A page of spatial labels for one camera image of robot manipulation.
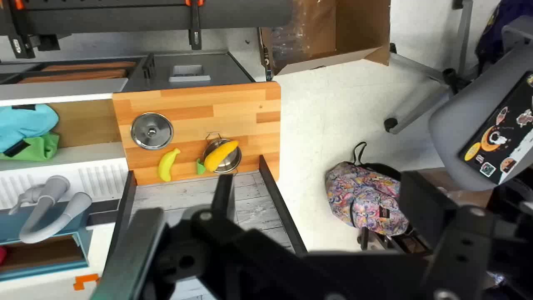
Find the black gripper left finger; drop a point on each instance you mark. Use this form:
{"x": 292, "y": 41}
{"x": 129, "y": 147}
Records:
{"x": 222, "y": 201}

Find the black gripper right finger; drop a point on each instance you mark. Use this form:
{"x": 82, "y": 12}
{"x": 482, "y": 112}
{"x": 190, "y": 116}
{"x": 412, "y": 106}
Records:
{"x": 427, "y": 211}

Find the grey toy tap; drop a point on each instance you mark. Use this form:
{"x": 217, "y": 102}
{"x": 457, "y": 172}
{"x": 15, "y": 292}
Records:
{"x": 39, "y": 217}

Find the grey wood backsplash panel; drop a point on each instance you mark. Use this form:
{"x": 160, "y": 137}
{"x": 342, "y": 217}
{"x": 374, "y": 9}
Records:
{"x": 250, "y": 206}

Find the small metal pot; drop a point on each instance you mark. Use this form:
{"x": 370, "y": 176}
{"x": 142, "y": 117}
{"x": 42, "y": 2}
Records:
{"x": 235, "y": 162}

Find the yellow toy banana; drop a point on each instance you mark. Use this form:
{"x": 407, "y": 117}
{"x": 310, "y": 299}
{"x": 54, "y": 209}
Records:
{"x": 169, "y": 166}

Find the colourful patterned backpack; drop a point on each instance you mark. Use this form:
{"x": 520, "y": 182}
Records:
{"x": 360, "y": 201}

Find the wooden countertop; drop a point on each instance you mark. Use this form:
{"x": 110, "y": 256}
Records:
{"x": 222, "y": 111}

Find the silver pot lid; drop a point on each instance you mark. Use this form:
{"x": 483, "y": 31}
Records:
{"x": 152, "y": 131}

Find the black illustrated book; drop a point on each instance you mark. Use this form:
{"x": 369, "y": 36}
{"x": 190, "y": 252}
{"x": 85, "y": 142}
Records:
{"x": 502, "y": 139}

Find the grey office chair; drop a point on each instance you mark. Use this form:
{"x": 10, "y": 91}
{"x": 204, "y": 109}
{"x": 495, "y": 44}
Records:
{"x": 472, "y": 111}

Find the white toy sink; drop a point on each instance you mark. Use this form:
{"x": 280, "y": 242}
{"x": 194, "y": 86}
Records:
{"x": 67, "y": 177}

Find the orange floor tape marker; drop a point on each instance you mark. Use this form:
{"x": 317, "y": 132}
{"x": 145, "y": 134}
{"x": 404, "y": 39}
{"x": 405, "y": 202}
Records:
{"x": 82, "y": 282}

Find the black orange clamp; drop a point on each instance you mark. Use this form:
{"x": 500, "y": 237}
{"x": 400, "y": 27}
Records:
{"x": 19, "y": 39}
{"x": 194, "y": 31}

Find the green cloth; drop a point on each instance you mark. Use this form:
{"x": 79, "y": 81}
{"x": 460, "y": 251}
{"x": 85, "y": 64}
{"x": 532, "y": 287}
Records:
{"x": 44, "y": 149}

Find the brown cardboard box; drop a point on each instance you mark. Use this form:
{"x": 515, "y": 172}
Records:
{"x": 322, "y": 27}

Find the teal cloth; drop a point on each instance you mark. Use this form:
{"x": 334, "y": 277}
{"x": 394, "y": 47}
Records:
{"x": 25, "y": 122}

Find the teal planter box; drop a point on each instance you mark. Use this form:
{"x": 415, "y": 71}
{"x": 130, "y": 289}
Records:
{"x": 10, "y": 222}

